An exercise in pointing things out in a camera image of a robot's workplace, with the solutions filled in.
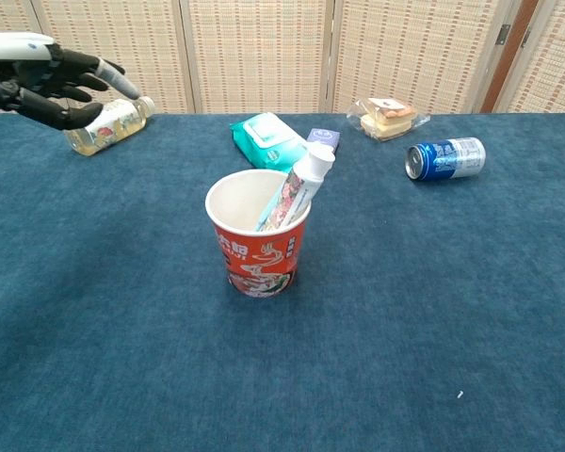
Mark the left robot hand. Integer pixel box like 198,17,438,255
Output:
0,31,141,132

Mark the light blue toothbrush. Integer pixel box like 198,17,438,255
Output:
254,191,283,233

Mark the red paper noodle cup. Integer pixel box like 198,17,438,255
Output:
204,169,311,299

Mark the white toothpaste tube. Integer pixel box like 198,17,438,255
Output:
262,142,336,233

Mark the yellow drink plastic bottle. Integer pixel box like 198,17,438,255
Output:
62,95,155,157

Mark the wide bamboo folding screen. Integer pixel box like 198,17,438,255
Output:
0,0,505,115

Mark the teal wet wipes pack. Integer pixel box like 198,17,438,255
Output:
229,111,321,172

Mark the small purple tissue pack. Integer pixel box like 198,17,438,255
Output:
306,127,341,154

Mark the wrapped sandwich cake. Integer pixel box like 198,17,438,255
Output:
347,97,432,142

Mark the blue drink can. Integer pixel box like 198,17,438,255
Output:
406,137,487,183

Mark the narrow bamboo screen panel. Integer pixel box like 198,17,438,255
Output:
493,0,565,114

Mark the brown wooden post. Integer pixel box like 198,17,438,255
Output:
479,0,541,113

